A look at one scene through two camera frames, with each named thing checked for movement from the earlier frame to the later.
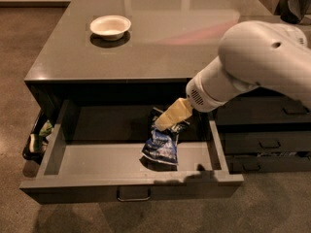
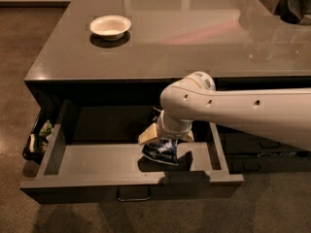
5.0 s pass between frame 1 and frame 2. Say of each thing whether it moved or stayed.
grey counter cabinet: stayed
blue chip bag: moved
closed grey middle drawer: stayed
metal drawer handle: stayed
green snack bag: stayed
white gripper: moved
